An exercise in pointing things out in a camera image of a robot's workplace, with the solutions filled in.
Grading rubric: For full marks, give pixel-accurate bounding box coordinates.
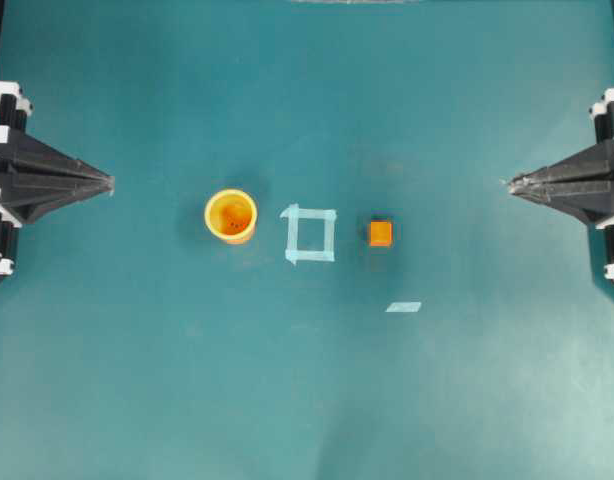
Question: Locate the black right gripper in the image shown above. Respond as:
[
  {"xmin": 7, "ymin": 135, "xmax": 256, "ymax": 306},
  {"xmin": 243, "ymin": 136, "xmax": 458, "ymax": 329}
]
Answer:
[{"xmin": 507, "ymin": 88, "xmax": 614, "ymax": 284}]

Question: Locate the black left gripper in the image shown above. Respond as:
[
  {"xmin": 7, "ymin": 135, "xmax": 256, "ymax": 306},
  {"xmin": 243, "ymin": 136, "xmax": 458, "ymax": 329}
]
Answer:
[{"xmin": 0, "ymin": 81, "xmax": 115, "ymax": 284}]

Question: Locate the orange plastic cup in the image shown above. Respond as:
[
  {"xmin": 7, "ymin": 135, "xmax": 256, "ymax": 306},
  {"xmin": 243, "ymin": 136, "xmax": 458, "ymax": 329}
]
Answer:
[{"xmin": 204, "ymin": 189, "xmax": 258, "ymax": 245}]

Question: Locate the small orange cube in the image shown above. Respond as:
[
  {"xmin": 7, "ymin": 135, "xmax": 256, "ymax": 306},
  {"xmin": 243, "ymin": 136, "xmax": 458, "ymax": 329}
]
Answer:
[{"xmin": 368, "ymin": 220, "xmax": 393, "ymax": 247}]

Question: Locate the light blue tape strip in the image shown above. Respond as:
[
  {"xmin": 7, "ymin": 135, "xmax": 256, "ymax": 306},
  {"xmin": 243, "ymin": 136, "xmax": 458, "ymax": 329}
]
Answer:
[{"xmin": 385, "ymin": 302, "xmax": 422, "ymax": 313}]

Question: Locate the light blue tape square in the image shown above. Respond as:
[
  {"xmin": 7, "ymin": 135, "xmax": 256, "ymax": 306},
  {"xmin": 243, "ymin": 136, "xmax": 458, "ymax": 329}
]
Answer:
[{"xmin": 280, "ymin": 203, "xmax": 337, "ymax": 265}]

